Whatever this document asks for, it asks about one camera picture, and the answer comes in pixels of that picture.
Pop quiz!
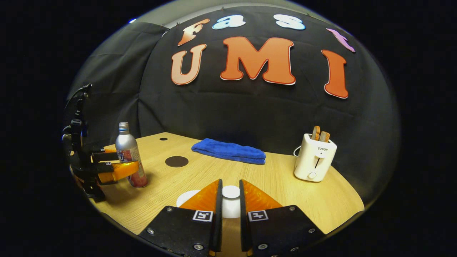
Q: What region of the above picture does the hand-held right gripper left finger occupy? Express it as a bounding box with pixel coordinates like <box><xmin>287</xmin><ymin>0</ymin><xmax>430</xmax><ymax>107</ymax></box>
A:
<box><xmin>139</xmin><ymin>178</ymin><xmax>224</xmax><ymax>257</ymax></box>

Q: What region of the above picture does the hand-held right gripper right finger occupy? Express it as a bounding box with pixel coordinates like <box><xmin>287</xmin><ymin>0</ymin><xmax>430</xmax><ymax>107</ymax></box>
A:
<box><xmin>239</xmin><ymin>179</ymin><xmax>326</xmax><ymax>257</ymax></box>

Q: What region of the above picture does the white teacup lid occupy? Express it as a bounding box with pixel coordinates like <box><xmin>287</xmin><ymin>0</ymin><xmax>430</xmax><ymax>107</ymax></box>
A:
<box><xmin>221</xmin><ymin>185</ymin><xmax>241</xmax><ymax>219</ymax></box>

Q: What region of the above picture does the silver water bottle red label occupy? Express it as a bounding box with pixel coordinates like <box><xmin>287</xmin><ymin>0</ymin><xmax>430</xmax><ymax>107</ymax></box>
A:
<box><xmin>115</xmin><ymin>122</ymin><xmax>148</xmax><ymax>188</ymax></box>

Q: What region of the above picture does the white teacup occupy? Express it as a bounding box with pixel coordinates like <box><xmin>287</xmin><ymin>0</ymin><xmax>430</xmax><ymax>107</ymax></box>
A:
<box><xmin>176</xmin><ymin>190</ymin><xmax>201</xmax><ymax>208</ymax></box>

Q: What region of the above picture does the dark round coaster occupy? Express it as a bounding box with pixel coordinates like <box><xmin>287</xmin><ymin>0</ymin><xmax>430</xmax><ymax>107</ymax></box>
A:
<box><xmin>165</xmin><ymin>156</ymin><xmax>189</xmax><ymax>168</ymax></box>

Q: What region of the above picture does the blue folded towel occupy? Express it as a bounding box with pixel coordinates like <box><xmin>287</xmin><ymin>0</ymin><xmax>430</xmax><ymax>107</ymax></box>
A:
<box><xmin>191</xmin><ymin>138</ymin><xmax>266</xmax><ymax>165</ymax></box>

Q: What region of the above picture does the white toaster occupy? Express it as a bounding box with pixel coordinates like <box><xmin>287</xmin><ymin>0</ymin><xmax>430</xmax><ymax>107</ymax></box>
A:
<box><xmin>293</xmin><ymin>133</ymin><xmax>337</xmax><ymax>182</ymax></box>

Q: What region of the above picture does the black backdrop cloth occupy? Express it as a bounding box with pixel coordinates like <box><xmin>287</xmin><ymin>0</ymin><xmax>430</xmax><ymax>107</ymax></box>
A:
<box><xmin>66</xmin><ymin>5</ymin><xmax>402</xmax><ymax>204</ymax></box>

